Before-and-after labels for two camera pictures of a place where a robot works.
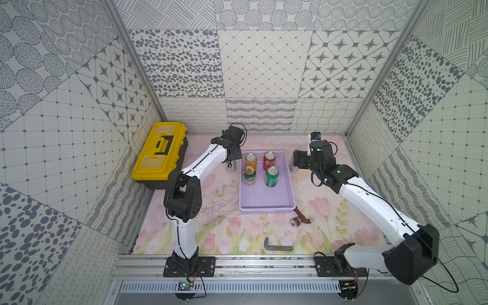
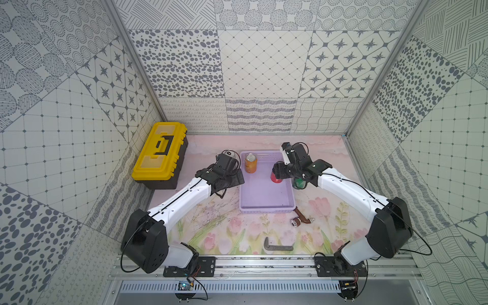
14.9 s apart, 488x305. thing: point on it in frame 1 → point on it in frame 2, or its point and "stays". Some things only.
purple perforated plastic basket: x=261 y=199 stays
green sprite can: x=272 y=176 → x=299 y=183
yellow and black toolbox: x=162 y=155 stays
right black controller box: x=349 y=288 stays
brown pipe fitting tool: x=296 y=222 stays
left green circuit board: x=185 y=286 stays
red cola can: x=269 y=159 → x=274 y=178
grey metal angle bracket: x=276 y=248 stays
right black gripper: x=300 y=157 → x=279 y=170
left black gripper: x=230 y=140 → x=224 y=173
